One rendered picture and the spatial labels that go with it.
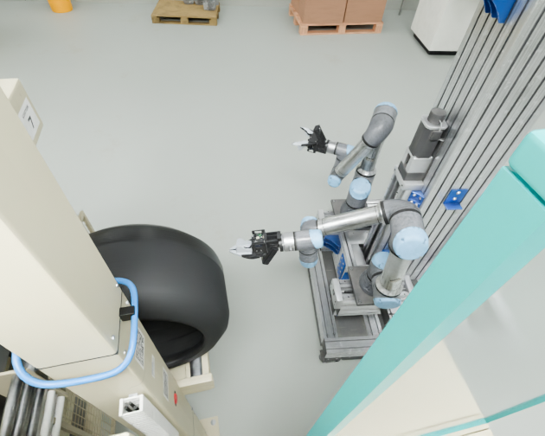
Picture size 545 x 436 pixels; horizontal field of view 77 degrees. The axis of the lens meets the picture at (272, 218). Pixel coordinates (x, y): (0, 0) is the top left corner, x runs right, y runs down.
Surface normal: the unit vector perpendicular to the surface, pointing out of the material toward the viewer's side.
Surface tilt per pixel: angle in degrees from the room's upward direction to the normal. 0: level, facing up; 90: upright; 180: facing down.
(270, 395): 0
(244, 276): 0
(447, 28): 90
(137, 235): 12
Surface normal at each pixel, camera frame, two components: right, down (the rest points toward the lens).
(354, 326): 0.04, -0.65
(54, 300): 0.22, 0.75
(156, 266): 0.40, -0.65
